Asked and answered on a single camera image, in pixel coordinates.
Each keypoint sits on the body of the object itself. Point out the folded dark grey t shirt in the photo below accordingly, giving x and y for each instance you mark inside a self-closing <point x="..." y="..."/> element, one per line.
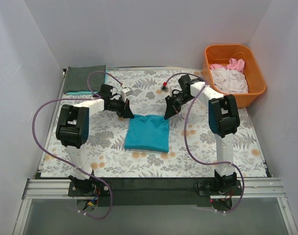
<point x="76" y="79"/>

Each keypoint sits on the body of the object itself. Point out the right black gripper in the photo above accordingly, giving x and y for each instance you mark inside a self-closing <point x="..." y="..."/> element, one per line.
<point x="171" y="105"/>

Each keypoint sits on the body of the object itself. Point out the orange plastic basket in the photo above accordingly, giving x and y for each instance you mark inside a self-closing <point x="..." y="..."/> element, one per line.
<point x="220" y="54"/>

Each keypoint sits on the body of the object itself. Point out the floral patterned table mat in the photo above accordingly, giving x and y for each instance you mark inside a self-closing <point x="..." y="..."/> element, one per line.
<point x="105" y="145"/>

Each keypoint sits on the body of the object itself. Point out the white garment in basket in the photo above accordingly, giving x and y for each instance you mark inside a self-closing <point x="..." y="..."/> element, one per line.
<point x="229" y="81"/>

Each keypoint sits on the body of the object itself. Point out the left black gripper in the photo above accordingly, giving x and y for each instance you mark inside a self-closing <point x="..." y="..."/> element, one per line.
<point x="124" y="109"/>

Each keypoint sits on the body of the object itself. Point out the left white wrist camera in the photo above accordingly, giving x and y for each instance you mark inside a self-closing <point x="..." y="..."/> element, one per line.
<point x="125" y="92"/>

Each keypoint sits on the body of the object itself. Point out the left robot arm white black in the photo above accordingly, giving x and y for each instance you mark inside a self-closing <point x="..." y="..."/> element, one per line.
<point x="73" y="130"/>

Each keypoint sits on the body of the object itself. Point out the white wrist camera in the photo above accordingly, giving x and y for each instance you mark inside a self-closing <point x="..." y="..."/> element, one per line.
<point x="125" y="92"/>
<point x="166" y="88"/>

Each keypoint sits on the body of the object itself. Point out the pink garment in basket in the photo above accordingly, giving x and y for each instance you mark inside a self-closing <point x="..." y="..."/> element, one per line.
<point x="233" y="64"/>

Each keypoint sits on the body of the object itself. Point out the aluminium frame rail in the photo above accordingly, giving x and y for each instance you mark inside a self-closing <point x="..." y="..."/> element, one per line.
<point x="59" y="188"/>

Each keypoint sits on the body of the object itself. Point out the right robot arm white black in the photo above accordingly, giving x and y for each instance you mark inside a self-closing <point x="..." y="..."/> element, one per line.
<point x="223" y="121"/>

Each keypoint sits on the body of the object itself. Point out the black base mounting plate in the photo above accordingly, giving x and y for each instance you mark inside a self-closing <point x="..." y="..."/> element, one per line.
<point x="152" y="191"/>

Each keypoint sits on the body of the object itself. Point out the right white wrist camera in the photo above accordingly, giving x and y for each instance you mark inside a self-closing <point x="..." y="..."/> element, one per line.
<point x="166" y="88"/>

